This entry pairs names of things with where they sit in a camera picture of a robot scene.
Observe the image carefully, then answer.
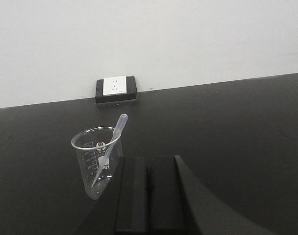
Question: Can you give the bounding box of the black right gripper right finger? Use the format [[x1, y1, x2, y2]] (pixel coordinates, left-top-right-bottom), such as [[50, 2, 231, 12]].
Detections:
[[148, 156, 186, 232]]

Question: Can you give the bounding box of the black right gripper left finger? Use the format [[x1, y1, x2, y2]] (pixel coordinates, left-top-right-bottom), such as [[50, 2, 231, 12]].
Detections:
[[115, 157, 148, 233]]

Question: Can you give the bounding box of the transparent plastic pipette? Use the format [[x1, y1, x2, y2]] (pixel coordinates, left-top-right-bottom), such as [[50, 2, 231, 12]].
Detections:
[[91, 114, 128, 188]]

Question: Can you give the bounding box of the glass beaker on right bench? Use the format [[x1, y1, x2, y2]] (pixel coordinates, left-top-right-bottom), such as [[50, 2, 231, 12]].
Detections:
[[71, 126, 123, 200]]

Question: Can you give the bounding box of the white wall socket black box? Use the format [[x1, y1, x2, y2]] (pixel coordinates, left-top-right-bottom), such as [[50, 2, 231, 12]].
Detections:
[[95, 76, 138, 104]]

